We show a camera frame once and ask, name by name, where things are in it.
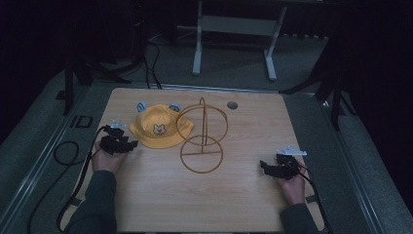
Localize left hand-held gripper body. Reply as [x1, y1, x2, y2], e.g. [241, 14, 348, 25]
[98, 120, 130, 156]

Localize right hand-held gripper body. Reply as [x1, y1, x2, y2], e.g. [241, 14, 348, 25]
[272, 146, 308, 181]

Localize yellow bucket hat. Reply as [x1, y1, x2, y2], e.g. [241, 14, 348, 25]
[129, 100, 195, 150]

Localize gold wire hat stand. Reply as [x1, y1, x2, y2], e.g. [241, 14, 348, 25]
[175, 96, 230, 175]

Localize person's left hand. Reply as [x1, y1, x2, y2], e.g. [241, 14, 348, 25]
[91, 141, 129, 176]

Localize person's right hand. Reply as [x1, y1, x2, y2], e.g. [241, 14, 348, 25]
[276, 157, 308, 207]

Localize black tripod stand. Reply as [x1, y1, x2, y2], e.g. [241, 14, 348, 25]
[278, 38, 358, 133]
[55, 48, 147, 117]

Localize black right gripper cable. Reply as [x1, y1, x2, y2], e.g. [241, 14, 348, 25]
[295, 162, 335, 234]

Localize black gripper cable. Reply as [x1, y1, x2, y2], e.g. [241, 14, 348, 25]
[56, 125, 109, 234]
[295, 162, 335, 234]

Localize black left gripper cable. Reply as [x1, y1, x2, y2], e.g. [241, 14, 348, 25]
[56, 125, 109, 234]

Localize black floor cable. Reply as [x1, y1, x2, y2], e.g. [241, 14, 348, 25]
[26, 140, 81, 234]

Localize black cables on floor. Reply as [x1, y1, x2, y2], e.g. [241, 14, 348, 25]
[141, 35, 164, 91]

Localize white metal frame stand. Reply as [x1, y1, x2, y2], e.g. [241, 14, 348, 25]
[191, 0, 288, 82]

